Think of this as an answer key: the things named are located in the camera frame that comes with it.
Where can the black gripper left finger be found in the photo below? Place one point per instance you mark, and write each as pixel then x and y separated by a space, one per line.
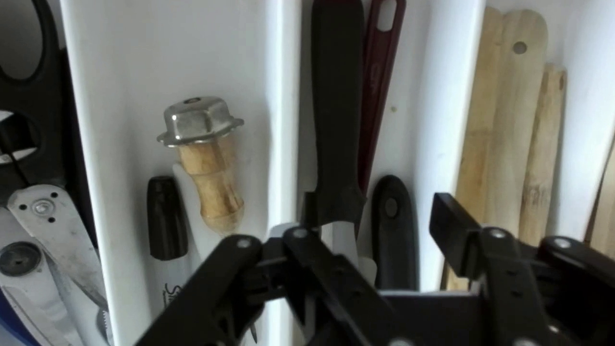
pixel 330 298

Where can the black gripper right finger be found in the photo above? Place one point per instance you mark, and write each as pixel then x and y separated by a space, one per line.
pixel 560 292

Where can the black cream spreader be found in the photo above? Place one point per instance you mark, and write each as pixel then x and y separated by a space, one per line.
pixel 337 71

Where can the wooden spatula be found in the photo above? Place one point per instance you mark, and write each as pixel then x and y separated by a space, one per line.
pixel 505 98

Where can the white cutlery tray organizer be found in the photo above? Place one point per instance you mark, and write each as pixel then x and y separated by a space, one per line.
pixel 134 58

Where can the dark red slotted utensil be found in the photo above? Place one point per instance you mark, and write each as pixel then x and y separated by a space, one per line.
pixel 380 54

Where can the black rounded utensil handle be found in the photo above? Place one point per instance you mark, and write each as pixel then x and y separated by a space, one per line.
pixel 395 234

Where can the silver metal tool handle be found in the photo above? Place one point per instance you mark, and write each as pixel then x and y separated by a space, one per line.
pixel 53 281

